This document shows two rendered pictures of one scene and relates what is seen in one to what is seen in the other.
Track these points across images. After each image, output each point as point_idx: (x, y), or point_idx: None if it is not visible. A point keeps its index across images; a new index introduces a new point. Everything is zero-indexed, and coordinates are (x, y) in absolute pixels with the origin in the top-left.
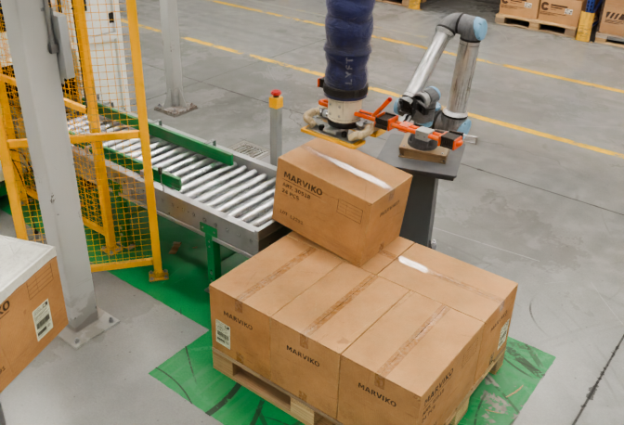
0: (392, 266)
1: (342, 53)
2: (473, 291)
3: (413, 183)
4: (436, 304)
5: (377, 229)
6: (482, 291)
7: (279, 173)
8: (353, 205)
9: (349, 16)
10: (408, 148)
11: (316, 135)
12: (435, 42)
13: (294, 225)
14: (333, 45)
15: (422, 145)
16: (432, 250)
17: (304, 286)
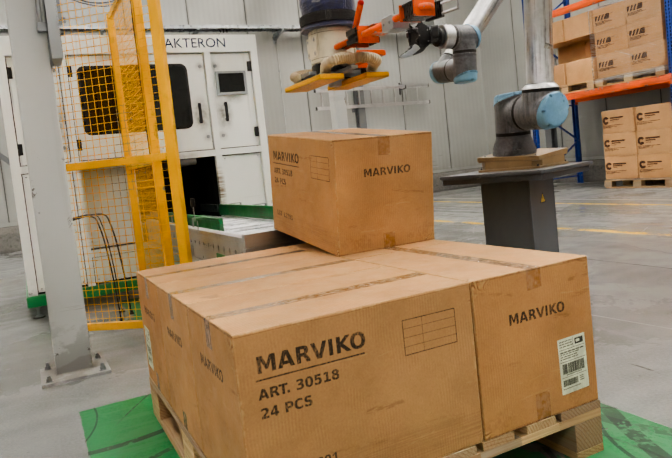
0: (387, 254)
1: None
2: (488, 263)
3: (503, 207)
4: (407, 272)
5: (365, 199)
6: (505, 262)
7: (270, 157)
8: (320, 156)
9: None
10: (488, 157)
11: (294, 87)
12: None
13: (288, 225)
14: None
15: (507, 148)
16: (469, 243)
17: (241, 268)
